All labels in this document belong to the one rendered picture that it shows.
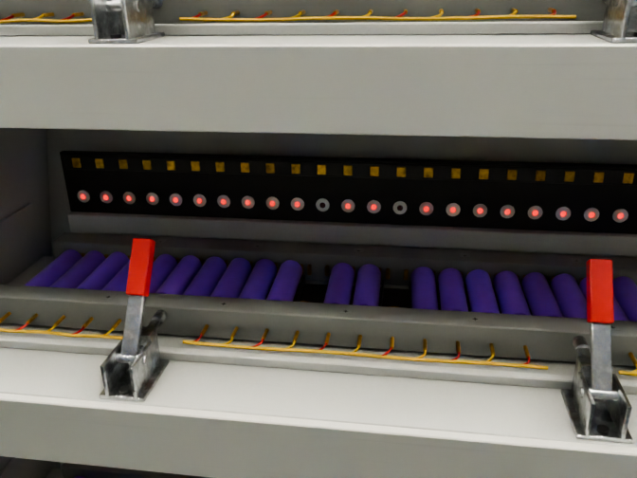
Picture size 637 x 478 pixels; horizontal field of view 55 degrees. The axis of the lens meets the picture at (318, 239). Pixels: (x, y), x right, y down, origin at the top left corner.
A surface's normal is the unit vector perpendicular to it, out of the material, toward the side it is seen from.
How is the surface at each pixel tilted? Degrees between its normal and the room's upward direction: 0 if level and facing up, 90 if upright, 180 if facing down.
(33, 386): 15
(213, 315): 105
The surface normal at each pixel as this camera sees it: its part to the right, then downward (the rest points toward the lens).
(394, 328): -0.15, 0.40
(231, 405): -0.02, -0.92
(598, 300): -0.13, -0.21
